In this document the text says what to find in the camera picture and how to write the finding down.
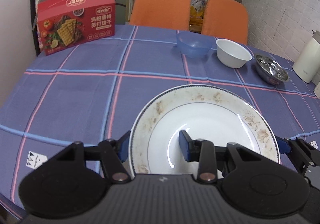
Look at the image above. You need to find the large white rimmed plate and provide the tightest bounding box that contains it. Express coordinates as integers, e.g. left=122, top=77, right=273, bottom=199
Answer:
left=129, top=84, right=281, bottom=175

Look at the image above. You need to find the stainless steel bowl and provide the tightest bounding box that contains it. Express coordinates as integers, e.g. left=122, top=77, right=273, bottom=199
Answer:
left=254, top=54, right=290, bottom=86

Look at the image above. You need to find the white ribbed bowl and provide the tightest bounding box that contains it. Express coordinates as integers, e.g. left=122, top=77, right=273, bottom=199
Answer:
left=216, top=39, right=252, bottom=69

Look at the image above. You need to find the blue translucent plastic bowl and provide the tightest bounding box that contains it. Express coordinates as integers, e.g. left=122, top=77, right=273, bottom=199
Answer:
left=176, top=32, right=212, bottom=58

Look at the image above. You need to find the white tablecloth label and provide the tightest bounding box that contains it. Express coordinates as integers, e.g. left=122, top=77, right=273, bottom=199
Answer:
left=26, top=151, right=48, bottom=169
left=309, top=141, right=318, bottom=149

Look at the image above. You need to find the blue plaid tablecloth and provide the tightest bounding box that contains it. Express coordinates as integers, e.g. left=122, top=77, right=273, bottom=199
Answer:
left=1, top=26, right=319, bottom=219

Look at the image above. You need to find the cream travel cup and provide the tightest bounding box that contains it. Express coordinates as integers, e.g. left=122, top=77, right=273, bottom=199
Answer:
left=312, top=78, right=320, bottom=99

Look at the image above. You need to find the cream thermos jug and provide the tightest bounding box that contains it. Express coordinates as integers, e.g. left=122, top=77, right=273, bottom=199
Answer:
left=292, top=30, right=320, bottom=83

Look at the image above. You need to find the right orange chair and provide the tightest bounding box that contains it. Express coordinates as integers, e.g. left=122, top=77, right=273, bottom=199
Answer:
left=201, top=0, right=249, bottom=45

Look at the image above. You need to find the orange chair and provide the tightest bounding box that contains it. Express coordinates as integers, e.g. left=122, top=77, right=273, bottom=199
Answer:
left=129, top=0, right=191, bottom=31
left=201, top=0, right=249, bottom=45

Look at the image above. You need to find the red cracker box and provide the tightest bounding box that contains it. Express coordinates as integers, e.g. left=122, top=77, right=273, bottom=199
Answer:
left=36, top=0, right=116, bottom=55

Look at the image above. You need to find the left orange chair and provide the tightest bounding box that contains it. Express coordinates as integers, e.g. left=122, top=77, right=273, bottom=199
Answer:
left=129, top=0, right=191, bottom=31

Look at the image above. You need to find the yellow snack bag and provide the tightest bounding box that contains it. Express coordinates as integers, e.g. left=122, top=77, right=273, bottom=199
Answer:
left=189, top=0, right=206, bottom=33

